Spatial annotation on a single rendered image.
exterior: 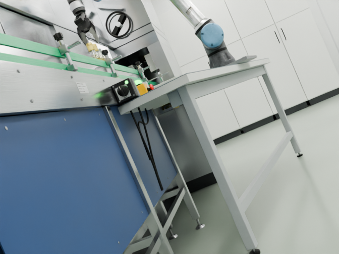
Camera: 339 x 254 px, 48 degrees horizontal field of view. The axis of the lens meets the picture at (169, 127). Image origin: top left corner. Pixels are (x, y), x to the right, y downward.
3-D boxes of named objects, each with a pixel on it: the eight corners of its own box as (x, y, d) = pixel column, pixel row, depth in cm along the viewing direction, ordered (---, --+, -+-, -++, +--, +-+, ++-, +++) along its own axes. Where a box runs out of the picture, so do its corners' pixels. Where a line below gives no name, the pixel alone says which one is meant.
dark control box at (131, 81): (124, 104, 161) (116, 86, 161) (141, 97, 160) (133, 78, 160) (118, 105, 153) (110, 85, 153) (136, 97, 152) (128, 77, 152)
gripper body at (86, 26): (97, 29, 216) (88, 9, 216) (91, 26, 207) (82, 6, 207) (85, 35, 217) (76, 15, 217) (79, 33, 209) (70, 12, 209)
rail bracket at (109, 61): (115, 79, 170) (103, 52, 170) (129, 72, 169) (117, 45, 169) (112, 79, 166) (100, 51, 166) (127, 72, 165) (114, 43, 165)
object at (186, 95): (303, 154, 281) (264, 64, 280) (259, 255, 148) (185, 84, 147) (291, 158, 286) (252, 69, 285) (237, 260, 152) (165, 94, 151)
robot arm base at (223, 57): (238, 62, 221) (231, 46, 221) (234, 61, 207) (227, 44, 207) (214, 73, 226) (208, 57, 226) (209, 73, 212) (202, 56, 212)
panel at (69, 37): (122, 88, 290) (104, 47, 290) (125, 87, 290) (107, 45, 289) (74, 86, 202) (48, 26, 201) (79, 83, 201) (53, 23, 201)
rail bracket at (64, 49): (72, 74, 125) (56, 36, 125) (92, 64, 124) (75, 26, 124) (67, 73, 121) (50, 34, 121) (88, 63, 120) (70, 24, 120)
